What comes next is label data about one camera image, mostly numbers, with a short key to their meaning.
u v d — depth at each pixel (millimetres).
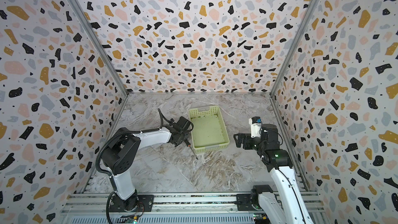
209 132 1001
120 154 485
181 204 751
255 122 662
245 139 662
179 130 754
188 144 930
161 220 702
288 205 418
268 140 556
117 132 523
